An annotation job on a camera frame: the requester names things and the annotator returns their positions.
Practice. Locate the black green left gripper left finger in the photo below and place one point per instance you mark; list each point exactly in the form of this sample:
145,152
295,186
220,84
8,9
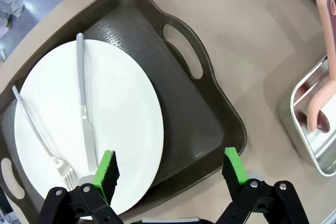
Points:
103,171

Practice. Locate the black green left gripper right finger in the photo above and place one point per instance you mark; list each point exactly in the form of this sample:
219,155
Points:
236,171

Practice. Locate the dark brown serving tray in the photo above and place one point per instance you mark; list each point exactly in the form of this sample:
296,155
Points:
170,90

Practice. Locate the pink lint roller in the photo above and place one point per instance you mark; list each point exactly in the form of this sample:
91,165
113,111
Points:
328,37

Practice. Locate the rectangular metal container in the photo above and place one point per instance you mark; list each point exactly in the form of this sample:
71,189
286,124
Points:
299,140

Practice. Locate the white round plate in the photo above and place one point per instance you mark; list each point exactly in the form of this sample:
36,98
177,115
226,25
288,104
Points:
118,98

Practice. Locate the silver table knife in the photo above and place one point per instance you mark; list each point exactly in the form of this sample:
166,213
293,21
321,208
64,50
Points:
83,95

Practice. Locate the silver fork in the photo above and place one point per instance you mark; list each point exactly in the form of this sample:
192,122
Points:
34,127

